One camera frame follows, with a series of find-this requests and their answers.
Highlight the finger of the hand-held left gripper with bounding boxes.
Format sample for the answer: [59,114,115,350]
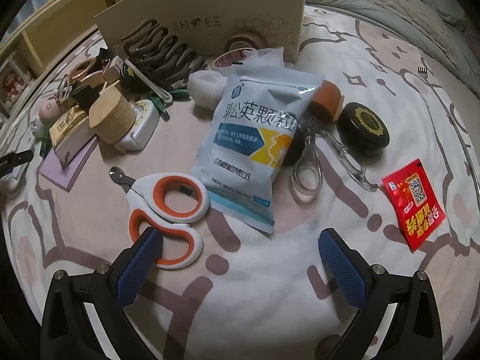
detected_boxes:
[0,151,34,177]

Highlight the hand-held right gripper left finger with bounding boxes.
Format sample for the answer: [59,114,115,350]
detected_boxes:
[39,227,166,360]

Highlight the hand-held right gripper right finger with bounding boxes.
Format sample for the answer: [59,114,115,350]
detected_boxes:
[317,228,440,360]

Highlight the orange white nail clippers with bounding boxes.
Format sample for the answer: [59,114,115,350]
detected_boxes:
[109,165,210,270]

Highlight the blue white medicine packet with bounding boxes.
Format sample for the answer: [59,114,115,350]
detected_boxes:
[191,72,325,236]

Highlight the white shoe box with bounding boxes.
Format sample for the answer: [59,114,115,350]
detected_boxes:
[93,0,306,65]

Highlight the purple notepad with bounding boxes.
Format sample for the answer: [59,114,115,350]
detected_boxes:
[38,134,101,193]

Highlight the yellow box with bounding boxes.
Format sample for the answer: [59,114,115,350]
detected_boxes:
[49,106,94,147]

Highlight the clear flower display box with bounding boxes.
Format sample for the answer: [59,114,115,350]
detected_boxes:
[0,64,35,118]

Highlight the printed blanket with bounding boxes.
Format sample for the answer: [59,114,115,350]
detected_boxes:
[0,4,480,360]

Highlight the red foil packet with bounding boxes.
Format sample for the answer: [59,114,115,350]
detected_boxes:
[381,157,448,253]

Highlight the black charger block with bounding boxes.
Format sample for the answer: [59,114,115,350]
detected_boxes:
[74,82,99,109]

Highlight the silver eyelash curler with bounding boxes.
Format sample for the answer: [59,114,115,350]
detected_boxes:
[292,114,379,206]

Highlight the wooden shelf unit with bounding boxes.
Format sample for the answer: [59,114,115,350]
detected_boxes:
[0,0,149,121]

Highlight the white oval tin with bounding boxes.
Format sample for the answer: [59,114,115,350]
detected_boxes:
[113,99,161,153]

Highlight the black round tin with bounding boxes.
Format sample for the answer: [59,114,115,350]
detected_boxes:
[337,101,391,159]

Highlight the small black gold tin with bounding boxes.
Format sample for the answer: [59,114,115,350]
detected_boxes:
[121,63,142,88]

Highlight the green clothes peg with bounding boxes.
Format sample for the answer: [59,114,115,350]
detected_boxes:
[149,95,170,121]

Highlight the white long hair clip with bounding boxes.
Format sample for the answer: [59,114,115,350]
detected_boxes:
[127,59,174,104]

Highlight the orange brown tube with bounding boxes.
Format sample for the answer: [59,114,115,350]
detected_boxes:
[308,80,344,124]

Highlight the brown wavy hair claw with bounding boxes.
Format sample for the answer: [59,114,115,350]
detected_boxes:
[120,18,206,88]

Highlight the white foam roll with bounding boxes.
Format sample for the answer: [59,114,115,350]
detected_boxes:
[187,71,226,110]

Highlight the small pink tape roll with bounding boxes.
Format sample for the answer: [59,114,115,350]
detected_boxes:
[212,50,245,71]

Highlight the grey duvet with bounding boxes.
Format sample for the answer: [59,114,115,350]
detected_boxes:
[305,0,480,96]

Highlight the brown pleated tape roll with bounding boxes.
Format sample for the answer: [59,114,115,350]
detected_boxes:
[226,31,269,51]

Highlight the small white cord ring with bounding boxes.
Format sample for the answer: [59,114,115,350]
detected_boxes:
[55,78,77,103]

